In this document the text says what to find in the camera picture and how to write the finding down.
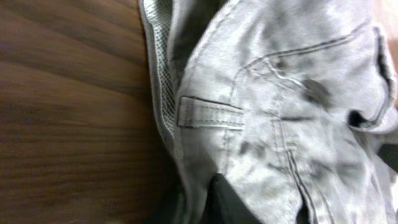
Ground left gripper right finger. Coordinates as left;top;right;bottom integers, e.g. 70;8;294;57
377;144;398;173

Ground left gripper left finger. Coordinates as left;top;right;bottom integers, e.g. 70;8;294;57
200;174;260;224

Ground grey shorts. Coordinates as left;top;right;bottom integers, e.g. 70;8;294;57
139;0;397;223

